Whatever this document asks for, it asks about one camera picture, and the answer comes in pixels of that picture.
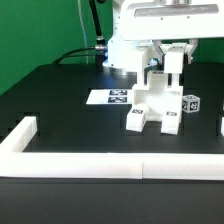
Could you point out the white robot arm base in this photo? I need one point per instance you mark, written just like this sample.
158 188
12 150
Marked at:
129 50

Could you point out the white chair back piece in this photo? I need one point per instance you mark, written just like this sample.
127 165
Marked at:
173 61

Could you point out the white marker sheet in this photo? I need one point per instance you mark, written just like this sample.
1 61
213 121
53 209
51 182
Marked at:
109 96

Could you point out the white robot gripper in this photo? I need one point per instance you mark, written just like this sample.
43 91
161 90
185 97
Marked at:
172 19

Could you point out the white U-shaped boundary frame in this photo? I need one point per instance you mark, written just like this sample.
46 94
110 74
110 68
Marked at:
15 162

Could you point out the white chair seat piece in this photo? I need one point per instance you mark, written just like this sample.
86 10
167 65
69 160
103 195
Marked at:
162 94

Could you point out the small white marker cube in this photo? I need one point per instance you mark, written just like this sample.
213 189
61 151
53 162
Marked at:
190 103

